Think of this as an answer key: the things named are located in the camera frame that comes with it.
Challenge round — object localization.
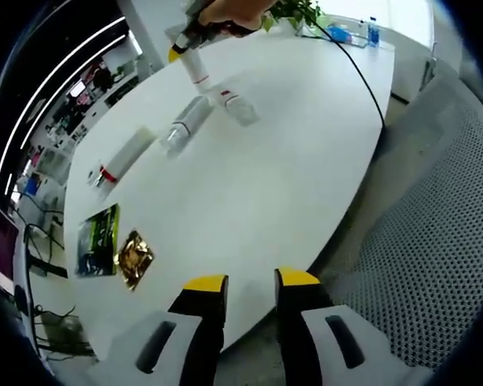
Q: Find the white skincare bottle red collar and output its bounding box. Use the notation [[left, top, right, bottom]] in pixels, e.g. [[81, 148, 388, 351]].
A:
[[91, 125, 157, 190]]

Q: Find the water bottle blue label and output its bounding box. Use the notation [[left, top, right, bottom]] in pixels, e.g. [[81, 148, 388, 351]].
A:
[[367, 16, 382, 48]]

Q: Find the white skincare tube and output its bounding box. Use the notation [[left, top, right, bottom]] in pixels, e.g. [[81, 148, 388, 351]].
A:
[[180, 50, 213, 88]]

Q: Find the gold foil skincare sachet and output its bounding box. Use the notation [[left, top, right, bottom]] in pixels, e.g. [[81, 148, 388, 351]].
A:
[[114, 229, 156, 291]]

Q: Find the white skincare bottle clear cap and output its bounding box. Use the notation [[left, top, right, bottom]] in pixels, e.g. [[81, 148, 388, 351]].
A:
[[159, 95, 211, 157]]

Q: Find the white mesh chair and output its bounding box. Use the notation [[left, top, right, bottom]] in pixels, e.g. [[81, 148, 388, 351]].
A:
[[325, 70, 483, 373]]

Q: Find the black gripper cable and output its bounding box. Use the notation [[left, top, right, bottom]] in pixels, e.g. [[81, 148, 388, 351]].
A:
[[312, 6, 387, 128]]

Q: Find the white computer desk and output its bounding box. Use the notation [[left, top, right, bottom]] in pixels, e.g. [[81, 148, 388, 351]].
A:
[[0, 223, 41, 363]]

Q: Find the person's right hand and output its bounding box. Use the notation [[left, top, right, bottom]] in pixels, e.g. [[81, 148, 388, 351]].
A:
[[196, 0, 277, 38]]

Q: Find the green black skincare sachet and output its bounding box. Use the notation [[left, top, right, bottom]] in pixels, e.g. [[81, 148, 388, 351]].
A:
[[75, 203, 122, 278]]

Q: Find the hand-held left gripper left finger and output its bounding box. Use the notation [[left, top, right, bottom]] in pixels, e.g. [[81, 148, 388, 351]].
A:
[[100, 274, 229, 386]]

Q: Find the blue plastic packet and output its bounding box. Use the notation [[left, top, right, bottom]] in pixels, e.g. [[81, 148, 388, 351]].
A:
[[328, 23, 354, 44]]

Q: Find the long ceiling light strip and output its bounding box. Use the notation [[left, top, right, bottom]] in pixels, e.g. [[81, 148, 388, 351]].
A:
[[0, 17, 128, 189], [6, 34, 129, 195]]

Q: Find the tangle of black cables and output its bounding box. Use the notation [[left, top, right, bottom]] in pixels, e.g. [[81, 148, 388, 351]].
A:
[[22, 223, 100, 361]]

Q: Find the green potted plant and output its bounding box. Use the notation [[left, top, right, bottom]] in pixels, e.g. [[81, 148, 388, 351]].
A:
[[263, 0, 325, 33]]

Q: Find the computer monitor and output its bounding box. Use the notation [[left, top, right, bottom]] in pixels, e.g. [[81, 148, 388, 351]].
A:
[[0, 196, 22, 293]]

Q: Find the white wire shelf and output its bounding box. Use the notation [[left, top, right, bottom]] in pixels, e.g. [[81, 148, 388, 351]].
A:
[[35, 146, 72, 186]]

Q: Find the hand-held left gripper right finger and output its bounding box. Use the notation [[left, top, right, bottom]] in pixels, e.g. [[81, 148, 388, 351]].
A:
[[274, 267, 394, 386]]

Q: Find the white skincare bottle red label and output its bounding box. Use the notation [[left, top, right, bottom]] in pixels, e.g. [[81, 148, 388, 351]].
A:
[[213, 84, 259, 126]]

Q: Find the black computer mouse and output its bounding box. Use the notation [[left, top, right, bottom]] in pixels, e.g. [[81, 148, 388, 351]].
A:
[[14, 285, 28, 315]]

